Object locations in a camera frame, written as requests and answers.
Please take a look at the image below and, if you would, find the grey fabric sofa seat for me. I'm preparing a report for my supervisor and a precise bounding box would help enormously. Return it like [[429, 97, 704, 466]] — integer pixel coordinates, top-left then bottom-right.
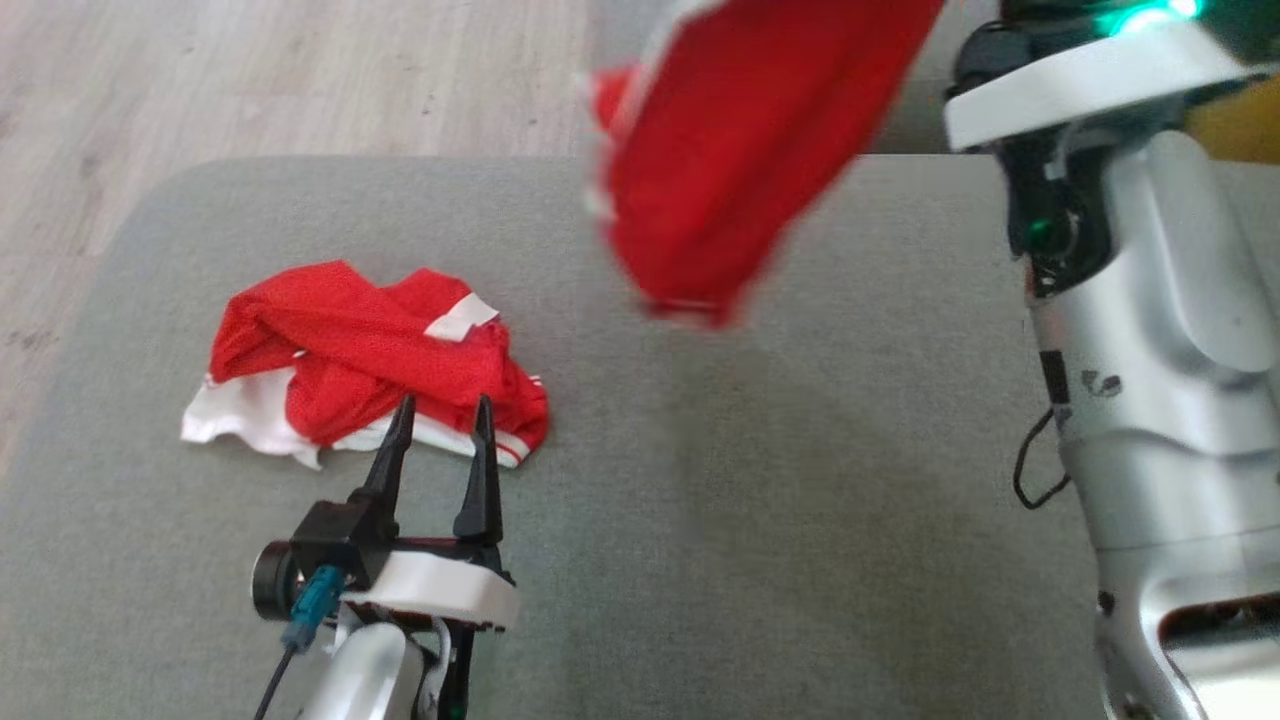
[[0, 153, 1280, 720]]

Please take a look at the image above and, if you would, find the mustard yellow panel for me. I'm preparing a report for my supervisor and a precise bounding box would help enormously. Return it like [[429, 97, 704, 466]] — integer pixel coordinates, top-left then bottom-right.
[[1184, 74, 1280, 167]]

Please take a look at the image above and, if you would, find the red white numbered jersey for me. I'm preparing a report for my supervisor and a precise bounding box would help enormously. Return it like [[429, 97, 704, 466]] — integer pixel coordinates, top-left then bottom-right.
[[180, 260, 551, 472]]

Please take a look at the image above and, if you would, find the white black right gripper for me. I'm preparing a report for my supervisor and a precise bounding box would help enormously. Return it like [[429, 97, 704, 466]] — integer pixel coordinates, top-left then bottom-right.
[[944, 0, 1280, 152]]

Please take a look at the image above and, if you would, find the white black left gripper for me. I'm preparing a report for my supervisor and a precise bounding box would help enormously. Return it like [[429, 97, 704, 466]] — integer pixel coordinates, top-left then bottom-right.
[[340, 393, 522, 634]]

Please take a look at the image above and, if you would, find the red garment with white band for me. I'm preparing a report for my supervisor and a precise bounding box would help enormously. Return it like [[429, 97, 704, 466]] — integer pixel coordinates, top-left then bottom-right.
[[583, 0, 947, 330]]

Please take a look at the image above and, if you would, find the left black cable teal plug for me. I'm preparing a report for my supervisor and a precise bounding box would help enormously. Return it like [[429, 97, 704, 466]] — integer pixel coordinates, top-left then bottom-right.
[[253, 564, 348, 720]]

